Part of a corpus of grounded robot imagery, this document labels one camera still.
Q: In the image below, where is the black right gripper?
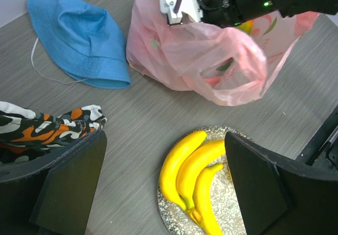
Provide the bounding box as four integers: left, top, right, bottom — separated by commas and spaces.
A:
197, 0, 288, 28

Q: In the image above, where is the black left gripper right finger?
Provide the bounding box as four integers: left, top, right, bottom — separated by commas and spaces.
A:
225, 132, 337, 234

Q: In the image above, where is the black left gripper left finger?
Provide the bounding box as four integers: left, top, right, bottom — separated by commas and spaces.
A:
1, 130, 107, 234

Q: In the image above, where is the pink plastic bag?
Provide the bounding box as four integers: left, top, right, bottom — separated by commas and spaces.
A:
126, 0, 318, 106

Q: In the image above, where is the single yellow fake banana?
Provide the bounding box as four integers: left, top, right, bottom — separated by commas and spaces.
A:
193, 163, 223, 234

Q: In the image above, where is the yellow fake banana bunch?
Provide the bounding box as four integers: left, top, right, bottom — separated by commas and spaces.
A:
159, 130, 226, 224

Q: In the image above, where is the green orange fake mango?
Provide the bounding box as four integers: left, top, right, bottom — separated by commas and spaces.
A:
236, 20, 254, 36

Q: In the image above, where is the speckled round plate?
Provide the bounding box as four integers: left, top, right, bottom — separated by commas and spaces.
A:
157, 126, 252, 235

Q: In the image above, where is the black white orange patterned cloth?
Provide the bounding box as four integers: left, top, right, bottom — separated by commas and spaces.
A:
1, 101, 107, 164

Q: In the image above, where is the blue bucket hat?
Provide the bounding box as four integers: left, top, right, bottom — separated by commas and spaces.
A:
26, 0, 132, 89

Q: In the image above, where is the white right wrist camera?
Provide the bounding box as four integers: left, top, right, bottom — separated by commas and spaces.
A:
159, 0, 203, 26

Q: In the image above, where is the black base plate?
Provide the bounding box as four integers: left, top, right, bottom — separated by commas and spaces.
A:
296, 107, 337, 174

